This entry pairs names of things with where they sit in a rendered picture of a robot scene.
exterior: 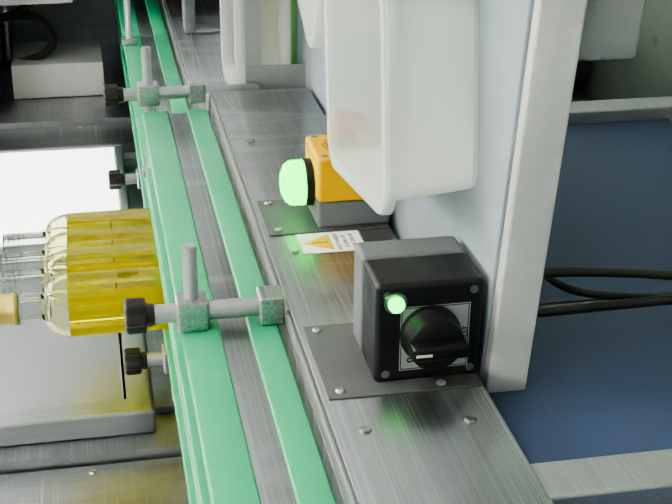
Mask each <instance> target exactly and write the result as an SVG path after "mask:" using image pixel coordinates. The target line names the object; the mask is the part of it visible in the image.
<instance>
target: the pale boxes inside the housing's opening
mask: <svg viewBox="0 0 672 504"><path fill-rule="evenodd" d="M72 2H73V0H0V6H3V5H31V4H58V3H72ZM47 44H48V41H39V42H15V43H14V47H13V54H12V62H11V74H12V84H13V94H14V99H34V98H54V97H74V96H94V95H103V85H104V69H103V58H102V48H101V40H100V39H87V40H63V41H57V45H56V47H55V49H54V51H53V52H52V53H51V54H50V55H49V56H47V57H46V58H44V59H41V60H21V59H18V58H22V57H26V56H29V55H32V54H34V53H37V52H39V51H40V50H42V49H44V48H45V47H46V46H47Z"/></svg>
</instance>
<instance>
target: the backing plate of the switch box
mask: <svg viewBox="0 0 672 504"><path fill-rule="evenodd" d="M303 331H304V334H305V337H306V339H307V342H308V345H309V348H310V350H311V353H312V356H313V359H314V361H315V364H316V367H317V370H318V372H319V375H320V378H321V381H322V383H323V386H324V389H325V392H326V394H327V397H328V400H329V401H333V400H343V399H354V398H364V397H375V396H385V395H395V394H406V393H416V392H427V391H437V390H448V389H458V388H468V387H479V386H483V384H482V382H481V381H480V379H479V377H478V375H477V374H476V372H475V373H467V374H456V375H445V376H435V377H424V378H413V379H403V380H392V381H381V382H377V381H375V380H374V378H373V376H372V374H371V372H370V369H369V367H368V365H367V362H366V360H365V358H364V356H363V353H362V349H361V348H360V347H359V344H358V342H357V340H356V337H355V335H354V333H353V323H341V324H330V325H318V326H306V327H303Z"/></svg>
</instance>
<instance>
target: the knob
mask: <svg viewBox="0 0 672 504"><path fill-rule="evenodd" d="M400 343H401V345H402V348H403V350H404V351H405V353H406V354H407V355H408V356H409V357H410V358H411V359H412V360H413V362H414V363H415V364H416V365H418V366H419V367H421V368H423V369H427V370H439V369H443V368H445V367H447V366H449V365H451V364H452V363H453V362H455V361H456V360H457V359H458V358H467V357H469V349H470V347H469V345H468V343H467V341H466V340H465V339H464V337H463V333H462V329H461V325H460V323H459V320H458V319H457V317H456V316H455V314H454V313H453V312H452V311H451V310H449V309H447V308H445V307H442V306H438V305H430V306H425V307H422V308H419V309H417V310H416V311H414V312H413V313H411V314H410V315H409V316H408V317H407V318H406V320H405V321H404V323H403V325H402V327H401V330H400Z"/></svg>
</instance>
